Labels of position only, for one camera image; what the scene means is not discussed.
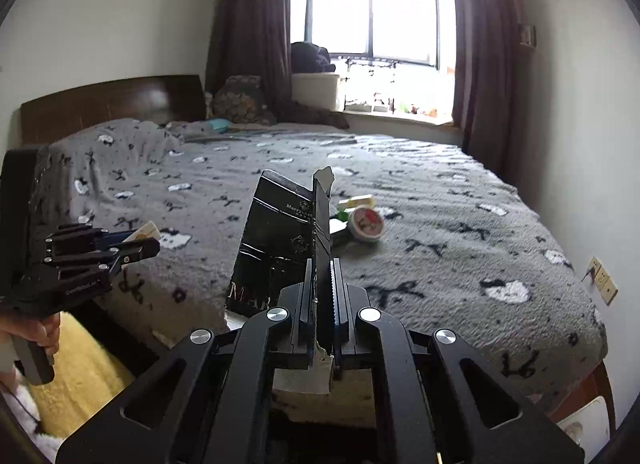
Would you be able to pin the white storage box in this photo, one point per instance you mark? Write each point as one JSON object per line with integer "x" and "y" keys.
{"x": 315, "y": 92}

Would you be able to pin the dark wooden headboard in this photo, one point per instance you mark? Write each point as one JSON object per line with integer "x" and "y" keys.
{"x": 110, "y": 102}

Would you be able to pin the window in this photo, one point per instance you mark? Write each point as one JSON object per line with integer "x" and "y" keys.
{"x": 372, "y": 19}

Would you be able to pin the beige wall socket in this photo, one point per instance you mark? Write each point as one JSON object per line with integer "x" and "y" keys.
{"x": 602, "y": 280}

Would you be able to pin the person's left hand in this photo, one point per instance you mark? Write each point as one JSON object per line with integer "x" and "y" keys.
{"x": 37, "y": 336}

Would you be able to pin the dark clothes pile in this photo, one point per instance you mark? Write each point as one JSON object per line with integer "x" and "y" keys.
{"x": 310, "y": 57}

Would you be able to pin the dark cloth on windowsill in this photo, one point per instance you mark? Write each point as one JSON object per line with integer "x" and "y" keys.
{"x": 320, "y": 117}

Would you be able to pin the wooden bed frame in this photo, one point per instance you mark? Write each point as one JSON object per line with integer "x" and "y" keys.
{"x": 602, "y": 389}

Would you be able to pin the black carton box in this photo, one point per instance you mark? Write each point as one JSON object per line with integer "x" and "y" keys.
{"x": 275, "y": 244}

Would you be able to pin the small wall fixture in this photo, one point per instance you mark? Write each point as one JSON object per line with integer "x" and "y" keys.
{"x": 528, "y": 35}

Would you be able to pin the dark brown curtain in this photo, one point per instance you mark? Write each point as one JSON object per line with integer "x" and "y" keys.
{"x": 250, "y": 19}
{"x": 487, "y": 54}

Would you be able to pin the white box under bed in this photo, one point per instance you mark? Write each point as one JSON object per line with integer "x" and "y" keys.
{"x": 585, "y": 424}

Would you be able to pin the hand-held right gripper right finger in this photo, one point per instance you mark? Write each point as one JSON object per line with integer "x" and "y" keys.
{"x": 340, "y": 316}

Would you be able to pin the row of windowsill ornaments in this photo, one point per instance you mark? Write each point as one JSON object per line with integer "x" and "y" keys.
{"x": 395, "y": 105}

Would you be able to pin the yellow plush cloth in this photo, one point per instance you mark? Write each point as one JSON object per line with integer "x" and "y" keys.
{"x": 85, "y": 379}

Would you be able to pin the dark patterned pillow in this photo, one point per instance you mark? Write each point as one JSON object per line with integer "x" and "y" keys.
{"x": 240, "y": 99}

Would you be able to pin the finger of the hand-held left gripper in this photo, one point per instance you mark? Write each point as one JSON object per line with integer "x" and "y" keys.
{"x": 135, "y": 253}
{"x": 80, "y": 236}

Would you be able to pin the cream paper packet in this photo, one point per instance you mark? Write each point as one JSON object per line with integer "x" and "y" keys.
{"x": 146, "y": 232}

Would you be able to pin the teal packet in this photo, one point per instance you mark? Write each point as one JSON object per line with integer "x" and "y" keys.
{"x": 218, "y": 125}

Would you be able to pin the green wrapper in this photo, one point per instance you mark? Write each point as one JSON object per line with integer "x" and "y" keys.
{"x": 342, "y": 216}

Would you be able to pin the grey printed blanket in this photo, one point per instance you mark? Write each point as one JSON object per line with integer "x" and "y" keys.
{"x": 450, "y": 244}

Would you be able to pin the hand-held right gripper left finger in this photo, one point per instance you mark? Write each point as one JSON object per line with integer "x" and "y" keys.
{"x": 306, "y": 306}

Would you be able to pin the white plush cloth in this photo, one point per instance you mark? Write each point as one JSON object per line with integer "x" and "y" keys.
{"x": 20, "y": 419}

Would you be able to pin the small round white container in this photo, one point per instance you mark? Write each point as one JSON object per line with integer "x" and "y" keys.
{"x": 367, "y": 224}

